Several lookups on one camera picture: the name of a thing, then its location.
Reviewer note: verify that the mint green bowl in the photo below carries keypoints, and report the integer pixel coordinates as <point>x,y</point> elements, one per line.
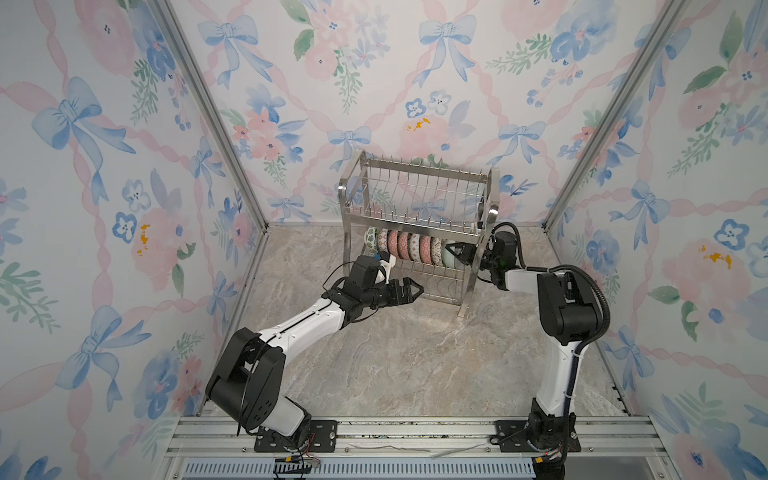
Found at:
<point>449,260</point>

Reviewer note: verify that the green leaf pattern bowl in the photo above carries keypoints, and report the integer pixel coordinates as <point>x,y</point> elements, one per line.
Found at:
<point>371,239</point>

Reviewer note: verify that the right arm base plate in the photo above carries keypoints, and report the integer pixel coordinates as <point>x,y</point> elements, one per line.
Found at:
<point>515,436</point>

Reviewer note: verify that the left aluminium frame post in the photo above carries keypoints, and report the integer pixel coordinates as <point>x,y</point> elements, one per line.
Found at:
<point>179,45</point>

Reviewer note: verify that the green geometric pattern bowl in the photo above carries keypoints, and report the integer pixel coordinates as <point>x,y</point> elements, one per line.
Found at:
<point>414,247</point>

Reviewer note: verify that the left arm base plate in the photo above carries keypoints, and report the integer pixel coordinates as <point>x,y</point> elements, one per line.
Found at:
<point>319,436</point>

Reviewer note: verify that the aluminium frame post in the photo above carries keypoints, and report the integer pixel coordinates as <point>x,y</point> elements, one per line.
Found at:
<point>659,34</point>
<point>179,45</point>

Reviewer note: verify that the steel two-tier dish rack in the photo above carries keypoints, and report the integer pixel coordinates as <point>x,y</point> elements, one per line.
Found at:
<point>450,204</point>

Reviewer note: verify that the maroon patterned white bowl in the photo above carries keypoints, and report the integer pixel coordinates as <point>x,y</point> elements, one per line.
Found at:
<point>437,251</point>

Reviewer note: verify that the blue triangle pattern bowl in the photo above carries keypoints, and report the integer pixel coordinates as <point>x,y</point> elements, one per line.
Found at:
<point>383,240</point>

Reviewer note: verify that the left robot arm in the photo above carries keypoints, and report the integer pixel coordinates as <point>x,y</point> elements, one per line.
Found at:
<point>246,383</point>

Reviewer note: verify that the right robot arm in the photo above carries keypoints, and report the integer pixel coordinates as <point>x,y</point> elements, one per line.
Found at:
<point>573,314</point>

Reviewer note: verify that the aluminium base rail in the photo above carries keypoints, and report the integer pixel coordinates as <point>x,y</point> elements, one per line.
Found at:
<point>417,448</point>

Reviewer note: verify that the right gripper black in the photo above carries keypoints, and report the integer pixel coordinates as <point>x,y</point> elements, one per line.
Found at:
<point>467,253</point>

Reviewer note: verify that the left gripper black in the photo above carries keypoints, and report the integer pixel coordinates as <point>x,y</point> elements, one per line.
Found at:
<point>396,298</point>

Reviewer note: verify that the right aluminium frame post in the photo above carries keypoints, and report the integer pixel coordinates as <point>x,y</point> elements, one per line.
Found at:
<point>659,34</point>

